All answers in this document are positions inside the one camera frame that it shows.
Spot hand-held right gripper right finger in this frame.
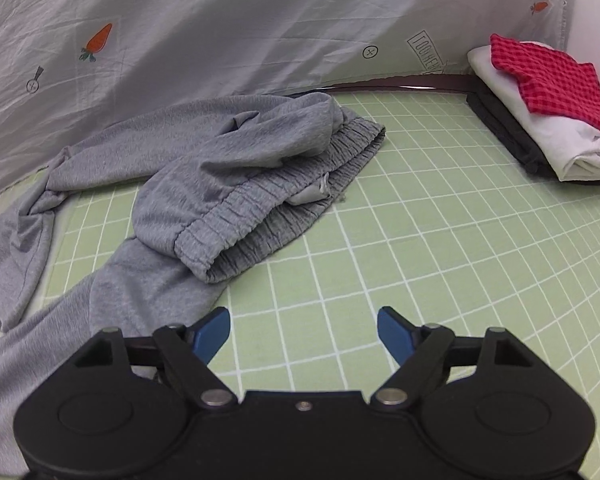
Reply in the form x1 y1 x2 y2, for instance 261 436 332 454
370 306 529 411

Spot red checked cloth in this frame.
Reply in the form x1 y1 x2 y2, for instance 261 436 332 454
489 33 600 140

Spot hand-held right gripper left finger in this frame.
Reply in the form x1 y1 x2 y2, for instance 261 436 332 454
72 306 241 411

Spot white carrot-print sheet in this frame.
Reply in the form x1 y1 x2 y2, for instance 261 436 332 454
0 0 579 206

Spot grey pants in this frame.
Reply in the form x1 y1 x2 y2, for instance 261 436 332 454
0 91 387 477

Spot white folded garment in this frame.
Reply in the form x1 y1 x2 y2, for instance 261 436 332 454
467 40 600 182

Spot dark folded garment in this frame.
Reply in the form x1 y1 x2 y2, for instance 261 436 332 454
467 87 600 187

